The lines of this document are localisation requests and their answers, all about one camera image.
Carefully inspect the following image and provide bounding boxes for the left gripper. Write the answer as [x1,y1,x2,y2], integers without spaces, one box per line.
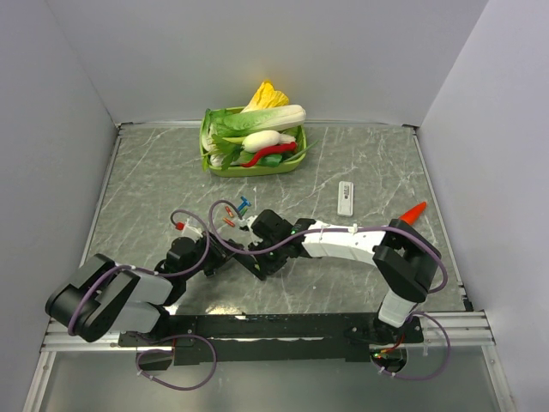
[182,229,244,281]

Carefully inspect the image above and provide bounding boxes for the black remote control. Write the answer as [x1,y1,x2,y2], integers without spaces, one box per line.
[232,254,267,282]

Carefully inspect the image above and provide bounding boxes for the white battery cover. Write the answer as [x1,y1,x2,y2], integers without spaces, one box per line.
[337,181,354,217]

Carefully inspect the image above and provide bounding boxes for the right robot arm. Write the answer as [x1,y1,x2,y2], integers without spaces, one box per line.
[246,209,442,342]

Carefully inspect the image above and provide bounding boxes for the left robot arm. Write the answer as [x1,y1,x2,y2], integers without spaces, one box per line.
[45,237,233,345]

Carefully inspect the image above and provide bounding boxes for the orange red battery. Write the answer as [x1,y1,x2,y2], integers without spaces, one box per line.
[223,218,236,227]

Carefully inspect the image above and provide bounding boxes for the green plastic tray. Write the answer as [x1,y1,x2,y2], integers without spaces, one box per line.
[202,107,308,178]

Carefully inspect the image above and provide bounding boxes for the green parsley sprig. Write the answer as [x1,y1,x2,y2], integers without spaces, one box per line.
[200,135,244,170]

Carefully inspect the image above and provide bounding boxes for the black base bar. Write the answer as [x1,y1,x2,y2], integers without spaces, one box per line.
[118,312,424,366]

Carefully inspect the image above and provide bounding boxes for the red chili pepper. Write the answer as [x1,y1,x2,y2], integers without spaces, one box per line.
[240,142,297,167]

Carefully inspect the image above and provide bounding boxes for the white toy radish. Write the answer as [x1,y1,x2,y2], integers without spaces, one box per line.
[241,130,296,153]

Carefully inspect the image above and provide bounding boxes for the long green napa cabbage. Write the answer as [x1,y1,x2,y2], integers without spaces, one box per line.
[208,105,306,137]

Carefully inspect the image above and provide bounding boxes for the small green bok choy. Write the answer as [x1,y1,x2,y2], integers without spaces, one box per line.
[200,109,230,153]

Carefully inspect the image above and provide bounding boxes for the orange toy carrot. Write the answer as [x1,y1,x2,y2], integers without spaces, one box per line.
[400,202,427,226]

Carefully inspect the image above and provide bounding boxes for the yellow toy cabbage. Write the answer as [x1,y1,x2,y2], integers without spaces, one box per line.
[242,80,289,112]

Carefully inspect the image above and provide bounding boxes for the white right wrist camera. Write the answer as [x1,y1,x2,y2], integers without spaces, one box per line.
[238,215,257,233]

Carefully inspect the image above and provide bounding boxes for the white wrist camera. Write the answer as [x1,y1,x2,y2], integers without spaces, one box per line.
[238,215,257,233]
[175,221,207,242]

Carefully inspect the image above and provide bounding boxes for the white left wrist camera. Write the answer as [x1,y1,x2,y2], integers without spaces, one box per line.
[175,221,207,242]

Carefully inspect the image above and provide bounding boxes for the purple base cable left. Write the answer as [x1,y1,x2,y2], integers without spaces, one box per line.
[136,334,217,392]

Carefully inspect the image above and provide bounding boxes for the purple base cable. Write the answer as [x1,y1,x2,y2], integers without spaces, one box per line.
[371,311,451,383]
[136,334,217,392]

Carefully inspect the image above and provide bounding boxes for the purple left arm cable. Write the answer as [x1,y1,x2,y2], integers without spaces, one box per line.
[67,209,211,338]

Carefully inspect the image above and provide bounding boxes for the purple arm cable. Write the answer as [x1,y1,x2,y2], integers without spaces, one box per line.
[67,209,211,338]
[208,199,449,295]

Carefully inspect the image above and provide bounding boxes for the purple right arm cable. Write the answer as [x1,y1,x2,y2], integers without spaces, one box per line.
[208,199,449,295]

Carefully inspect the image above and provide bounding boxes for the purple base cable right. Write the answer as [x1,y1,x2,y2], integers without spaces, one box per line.
[371,311,451,383]

